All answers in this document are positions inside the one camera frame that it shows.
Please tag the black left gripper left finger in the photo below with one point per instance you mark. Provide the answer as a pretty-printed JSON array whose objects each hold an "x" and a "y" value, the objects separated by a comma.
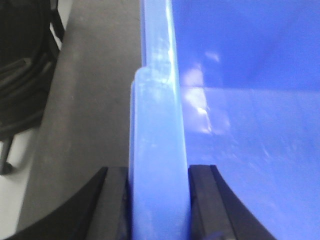
[{"x": 100, "y": 210}]

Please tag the black office chair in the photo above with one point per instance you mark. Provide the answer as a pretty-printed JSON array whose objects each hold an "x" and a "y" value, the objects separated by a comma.
[{"x": 28, "y": 58}]

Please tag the grey conveyor belt mat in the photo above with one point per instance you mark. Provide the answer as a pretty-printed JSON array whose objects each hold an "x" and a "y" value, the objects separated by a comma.
[{"x": 87, "y": 117}]

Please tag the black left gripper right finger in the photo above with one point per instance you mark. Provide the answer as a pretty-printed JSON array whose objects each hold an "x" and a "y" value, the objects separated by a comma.
[{"x": 216, "y": 212}]

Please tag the large blue plastic bin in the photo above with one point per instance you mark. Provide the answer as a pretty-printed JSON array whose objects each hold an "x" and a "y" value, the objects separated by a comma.
[{"x": 234, "y": 84}]

